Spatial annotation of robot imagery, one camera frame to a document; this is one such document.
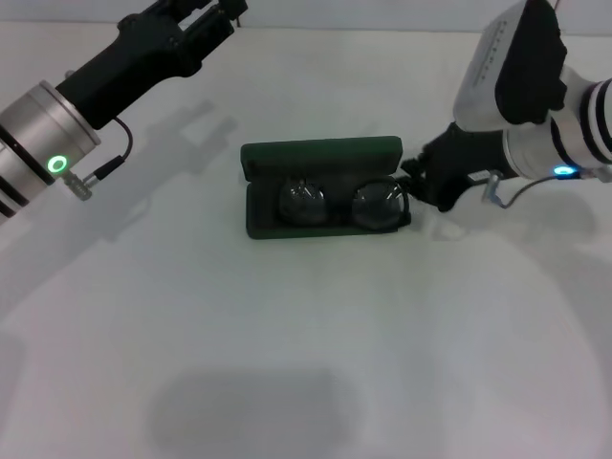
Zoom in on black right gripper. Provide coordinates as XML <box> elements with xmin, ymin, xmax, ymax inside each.
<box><xmin>399</xmin><ymin>121</ymin><xmax>514</xmax><ymax>214</ymax></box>

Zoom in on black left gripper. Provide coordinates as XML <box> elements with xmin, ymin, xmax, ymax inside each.
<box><xmin>55</xmin><ymin>0</ymin><xmax>251</xmax><ymax>131</ymax></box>

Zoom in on green glasses case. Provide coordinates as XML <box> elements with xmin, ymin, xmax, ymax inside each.
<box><xmin>238</xmin><ymin>135</ymin><xmax>413</xmax><ymax>240</ymax></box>

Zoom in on black round glasses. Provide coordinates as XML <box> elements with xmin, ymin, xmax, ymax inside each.
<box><xmin>276</xmin><ymin>175</ymin><xmax>413</xmax><ymax>234</ymax></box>

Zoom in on right wrist cable with connector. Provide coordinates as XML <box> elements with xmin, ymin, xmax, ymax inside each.
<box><xmin>482</xmin><ymin>172</ymin><xmax>563</xmax><ymax>210</ymax></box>

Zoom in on wrist cable with connector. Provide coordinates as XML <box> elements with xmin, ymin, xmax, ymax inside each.
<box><xmin>59</xmin><ymin>117</ymin><xmax>134</xmax><ymax>201</ymax></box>
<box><xmin>482</xmin><ymin>172</ymin><xmax>563</xmax><ymax>210</ymax></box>

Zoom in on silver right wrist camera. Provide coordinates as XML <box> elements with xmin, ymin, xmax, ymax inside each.
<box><xmin>451</xmin><ymin>0</ymin><xmax>570</xmax><ymax>133</ymax></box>

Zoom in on left wrist cable with connector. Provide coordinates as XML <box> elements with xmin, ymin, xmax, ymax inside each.
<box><xmin>59</xmin><ymin>117</ymin><xmax>134</xmax><ymax>201</ymax></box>

